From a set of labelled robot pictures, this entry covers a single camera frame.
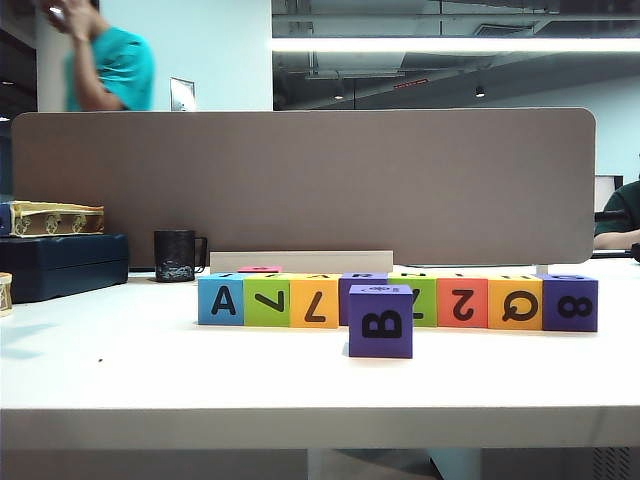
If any green block with N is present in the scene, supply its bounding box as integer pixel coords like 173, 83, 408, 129
388, 273, 439, 329

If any purple block with eight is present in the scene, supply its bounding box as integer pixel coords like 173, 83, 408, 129
542, 273, 600, 333

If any white computer monitor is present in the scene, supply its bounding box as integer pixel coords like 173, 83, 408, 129
594, 173, 625, 214

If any person in teal shirt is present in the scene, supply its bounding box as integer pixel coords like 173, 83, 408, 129
42, 0, 156, 112

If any blue block with fish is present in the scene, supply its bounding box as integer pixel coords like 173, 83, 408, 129
197, 273, 246, 326

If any person in dark green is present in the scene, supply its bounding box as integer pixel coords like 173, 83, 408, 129
593, 172, 640, 250

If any yellow block with Q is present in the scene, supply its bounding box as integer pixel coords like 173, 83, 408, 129
488, 273, 545, 331

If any black mug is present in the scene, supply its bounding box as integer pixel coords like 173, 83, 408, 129
153, 229, 209, 283

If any yellow block with seven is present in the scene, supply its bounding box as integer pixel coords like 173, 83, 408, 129
289, 273, 341, 330

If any dark blue box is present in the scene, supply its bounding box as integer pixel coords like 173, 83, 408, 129
0, 233, 130, 305

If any purple block with giraffe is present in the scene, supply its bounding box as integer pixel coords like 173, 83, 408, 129
338, 272, 390, 326

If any purple block with orange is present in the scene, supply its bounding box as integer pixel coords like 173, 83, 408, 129
348, 283, 415, 359

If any paper wall sign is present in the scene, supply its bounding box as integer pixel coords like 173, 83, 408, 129
168, 76, 197, 113

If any cream patterned box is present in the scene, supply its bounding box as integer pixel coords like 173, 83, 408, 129
8, 200, 106, 238

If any brown desk divider panel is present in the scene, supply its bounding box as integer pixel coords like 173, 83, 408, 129
10, 108, 598, 266

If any white ceiling light strip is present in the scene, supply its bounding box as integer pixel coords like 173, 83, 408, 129
269, 35, 640, 53

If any orange block with two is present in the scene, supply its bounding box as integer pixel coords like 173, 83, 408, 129
436, 273, 490, 330

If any green block with duck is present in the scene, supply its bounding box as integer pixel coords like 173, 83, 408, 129
243, 273, 292, 328

